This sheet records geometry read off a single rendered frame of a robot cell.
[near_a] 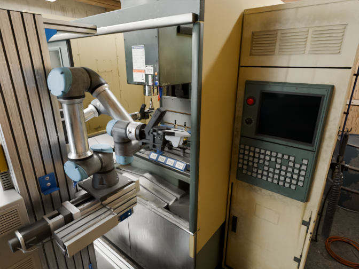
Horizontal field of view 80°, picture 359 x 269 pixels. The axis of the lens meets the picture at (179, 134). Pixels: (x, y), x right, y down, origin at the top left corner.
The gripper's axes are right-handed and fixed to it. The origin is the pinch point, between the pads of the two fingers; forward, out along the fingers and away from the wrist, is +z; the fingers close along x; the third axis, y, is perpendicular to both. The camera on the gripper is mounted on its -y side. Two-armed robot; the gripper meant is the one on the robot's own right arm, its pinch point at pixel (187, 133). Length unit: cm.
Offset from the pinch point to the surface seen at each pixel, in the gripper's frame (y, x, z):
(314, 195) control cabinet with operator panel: 41, -68, 57
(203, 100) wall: -11.1, -36.3, -5.9
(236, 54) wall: -39, -68, 3
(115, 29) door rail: -49, -37, -64
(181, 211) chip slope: 80, -73, -28
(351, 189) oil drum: 95, -244, 131
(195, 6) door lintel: -52, -25, -10
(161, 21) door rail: -48, -28, -28
